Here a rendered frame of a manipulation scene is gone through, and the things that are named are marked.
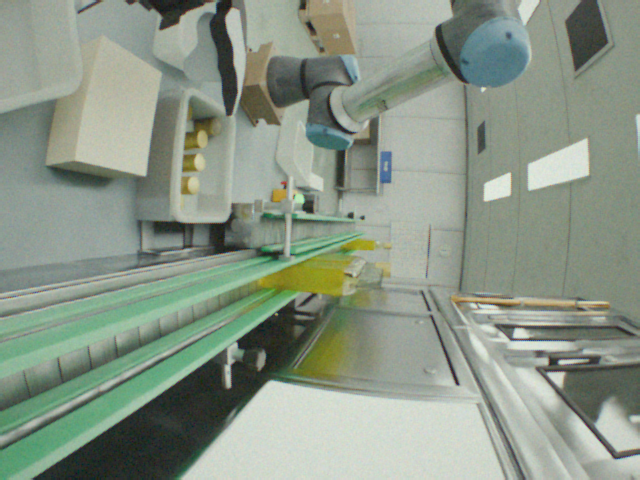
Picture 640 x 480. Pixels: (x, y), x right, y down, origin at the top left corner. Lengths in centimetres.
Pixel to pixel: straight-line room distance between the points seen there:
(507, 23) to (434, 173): 625
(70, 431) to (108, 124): 33
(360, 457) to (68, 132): 49
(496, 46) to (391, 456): 54
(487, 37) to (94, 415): 61
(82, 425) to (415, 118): 693
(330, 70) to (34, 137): 63
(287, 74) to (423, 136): 612
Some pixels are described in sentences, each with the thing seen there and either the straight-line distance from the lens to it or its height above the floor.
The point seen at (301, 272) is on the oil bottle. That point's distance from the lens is 65.
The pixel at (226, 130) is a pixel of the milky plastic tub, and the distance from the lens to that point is 65.
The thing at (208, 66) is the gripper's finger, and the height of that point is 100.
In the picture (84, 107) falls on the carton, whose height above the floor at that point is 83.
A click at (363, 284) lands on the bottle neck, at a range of 65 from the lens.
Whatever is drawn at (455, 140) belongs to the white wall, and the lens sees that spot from 693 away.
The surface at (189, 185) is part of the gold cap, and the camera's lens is 56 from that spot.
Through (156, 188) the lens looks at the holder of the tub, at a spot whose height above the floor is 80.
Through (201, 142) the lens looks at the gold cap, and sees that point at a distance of 60.
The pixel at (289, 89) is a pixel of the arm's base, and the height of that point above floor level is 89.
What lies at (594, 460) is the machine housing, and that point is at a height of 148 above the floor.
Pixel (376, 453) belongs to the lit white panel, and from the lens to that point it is 37.
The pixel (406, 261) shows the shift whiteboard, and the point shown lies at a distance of 659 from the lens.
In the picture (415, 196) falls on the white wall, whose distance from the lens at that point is 660.
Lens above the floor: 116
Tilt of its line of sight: 13 degrees down
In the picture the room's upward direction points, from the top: 94 degrees clockwise
